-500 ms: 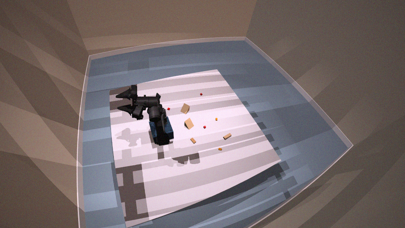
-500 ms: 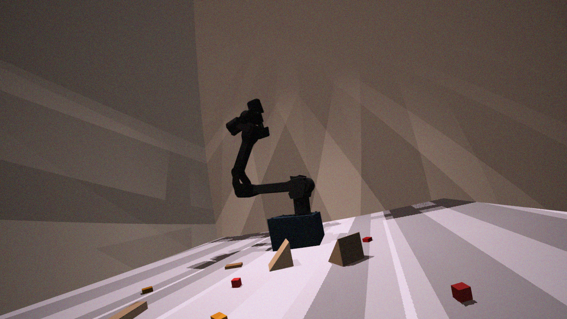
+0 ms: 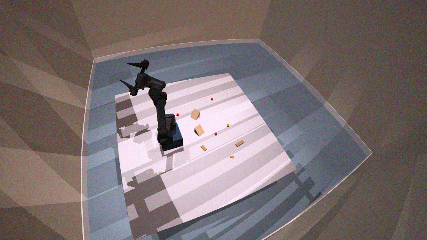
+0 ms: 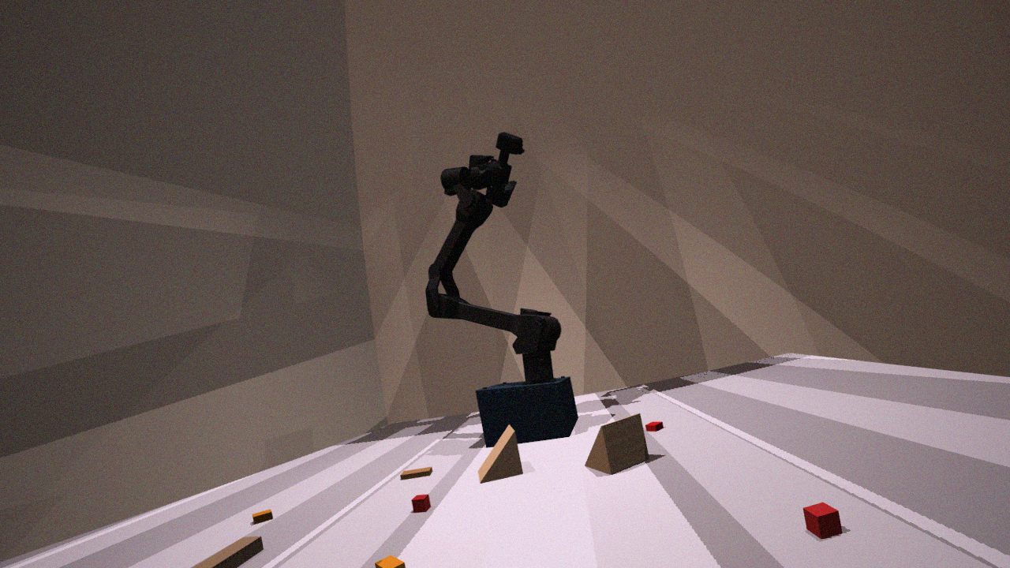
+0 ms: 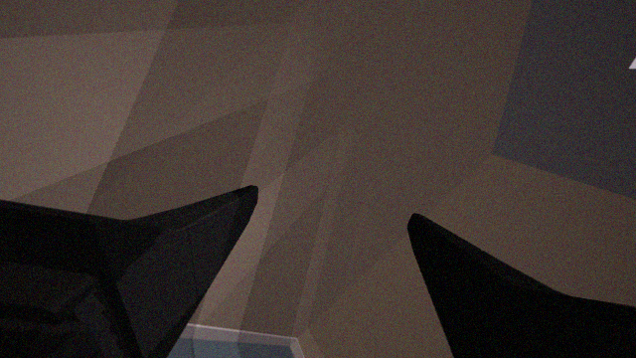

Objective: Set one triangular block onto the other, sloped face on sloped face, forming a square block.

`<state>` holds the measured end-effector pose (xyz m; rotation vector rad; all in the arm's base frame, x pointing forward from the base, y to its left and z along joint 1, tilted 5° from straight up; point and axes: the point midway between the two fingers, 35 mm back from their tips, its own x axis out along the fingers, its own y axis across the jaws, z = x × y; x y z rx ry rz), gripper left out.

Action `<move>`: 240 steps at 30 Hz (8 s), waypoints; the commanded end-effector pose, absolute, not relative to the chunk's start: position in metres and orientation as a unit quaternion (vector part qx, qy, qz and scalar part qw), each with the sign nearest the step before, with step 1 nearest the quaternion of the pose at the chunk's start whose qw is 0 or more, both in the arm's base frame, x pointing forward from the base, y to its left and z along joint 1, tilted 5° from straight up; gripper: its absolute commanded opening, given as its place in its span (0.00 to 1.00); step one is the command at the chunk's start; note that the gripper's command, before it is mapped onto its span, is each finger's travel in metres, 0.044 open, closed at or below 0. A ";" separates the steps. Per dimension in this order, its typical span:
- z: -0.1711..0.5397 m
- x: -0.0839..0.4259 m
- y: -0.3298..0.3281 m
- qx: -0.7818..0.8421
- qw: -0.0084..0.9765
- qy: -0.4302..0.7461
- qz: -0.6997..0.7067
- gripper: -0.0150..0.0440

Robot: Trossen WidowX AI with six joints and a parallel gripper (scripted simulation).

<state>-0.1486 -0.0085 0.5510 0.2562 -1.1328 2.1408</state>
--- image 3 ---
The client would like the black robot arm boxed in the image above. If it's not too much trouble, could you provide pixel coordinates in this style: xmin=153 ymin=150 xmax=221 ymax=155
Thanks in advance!
xmin=135 ymin=73 xmax=177 ymax=145

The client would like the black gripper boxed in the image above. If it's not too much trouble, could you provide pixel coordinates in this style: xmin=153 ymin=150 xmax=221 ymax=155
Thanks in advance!
xmin=120 ymin=59 xmax=154 ymax=96

